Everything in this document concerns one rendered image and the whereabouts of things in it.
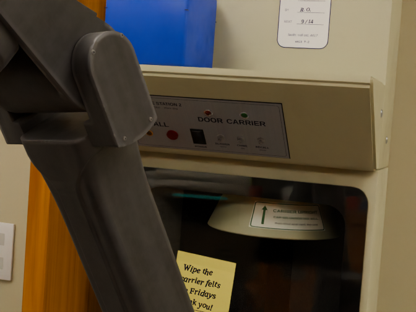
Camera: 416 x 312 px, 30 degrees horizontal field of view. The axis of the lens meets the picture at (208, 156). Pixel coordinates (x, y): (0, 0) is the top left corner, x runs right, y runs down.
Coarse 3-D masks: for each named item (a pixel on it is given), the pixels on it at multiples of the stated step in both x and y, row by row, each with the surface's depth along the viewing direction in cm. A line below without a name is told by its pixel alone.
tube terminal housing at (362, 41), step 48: (240, 0) 93; (336, 0) 90; (384, 0) 88; (240, 48) 94; (288, 48) 92; (336, 48) 90; (384, 48) 88; (384, 96) 88; (384, 144) 92; (384, 192) 97
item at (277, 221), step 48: (192, 192) 95; (240, 192) 93; (288, 192) 91; (336, 192) 89; (192, 240) 95; (240, 240) 93; (288, 240) 91; (336, 240) 89; (240, 288) 93; (288, 288) 91; (336, 288) 89
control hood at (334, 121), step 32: (192, 96) 86; (224, 96) 84; (256, 96) 83; (288, 96) 82; (320, 96) 80; (352, 96) 79; (288, 128) 85; (320, 128) 84; (352, 128) 82; (256, 160) 91; (288, 160) 89; (320, 160) 88; (352, 160) 86
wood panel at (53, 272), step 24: (96, 0) 99; (48, 192) 92; (48, 216) 92; (48, 240) 93; (24, 264) 94; (48, 264) 93; (72, 264) 99; (24, 288) 94; (48, 288) 94; (72, 288) 100
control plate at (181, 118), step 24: (168, 96) 87; (168, 120) 90; (192, 120) 88; (216, 120) 87; (240, 120) 86; (264, 120) 85; (144, 144) 94; (168, 144) 93; (192, 144) 92; (216, 144) 90; (240, 144) 89; (264, 144) 88
